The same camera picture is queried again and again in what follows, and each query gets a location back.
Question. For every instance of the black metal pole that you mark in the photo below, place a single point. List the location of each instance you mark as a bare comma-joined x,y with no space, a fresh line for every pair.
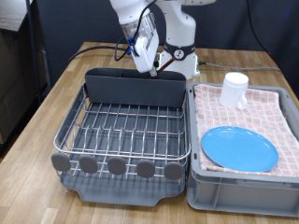
32,46

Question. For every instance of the grey plastic crate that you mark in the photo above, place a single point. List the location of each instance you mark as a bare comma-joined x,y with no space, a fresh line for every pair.
243,194

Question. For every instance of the grey dish drying rack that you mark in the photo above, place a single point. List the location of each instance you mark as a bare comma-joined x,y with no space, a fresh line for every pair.
115,191

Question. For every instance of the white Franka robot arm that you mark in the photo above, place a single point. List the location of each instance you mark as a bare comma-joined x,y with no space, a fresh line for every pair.
180,28

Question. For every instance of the dark wooden cabinet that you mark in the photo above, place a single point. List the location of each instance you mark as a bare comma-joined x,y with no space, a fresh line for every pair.
15,77

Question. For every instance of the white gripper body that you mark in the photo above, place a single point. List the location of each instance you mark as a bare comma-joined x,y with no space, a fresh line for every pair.
145,54

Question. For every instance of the reddish brown wooden spoon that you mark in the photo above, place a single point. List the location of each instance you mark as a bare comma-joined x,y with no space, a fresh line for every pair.
163,67

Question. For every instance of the white plastic mug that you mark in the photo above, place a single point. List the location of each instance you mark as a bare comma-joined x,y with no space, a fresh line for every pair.
233,90

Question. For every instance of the pink checked towel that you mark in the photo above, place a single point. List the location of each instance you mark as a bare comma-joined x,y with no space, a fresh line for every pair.
264,115

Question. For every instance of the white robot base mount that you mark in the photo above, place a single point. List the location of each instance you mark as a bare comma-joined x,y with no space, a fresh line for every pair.
191,69

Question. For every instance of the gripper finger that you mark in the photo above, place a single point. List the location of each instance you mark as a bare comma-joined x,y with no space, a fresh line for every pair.
153,73

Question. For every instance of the dark grey utensil holder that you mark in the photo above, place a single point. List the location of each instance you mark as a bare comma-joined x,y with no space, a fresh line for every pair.
134,88

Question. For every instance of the blue plastic plate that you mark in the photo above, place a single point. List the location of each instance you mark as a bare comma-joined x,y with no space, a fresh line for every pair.
239,149

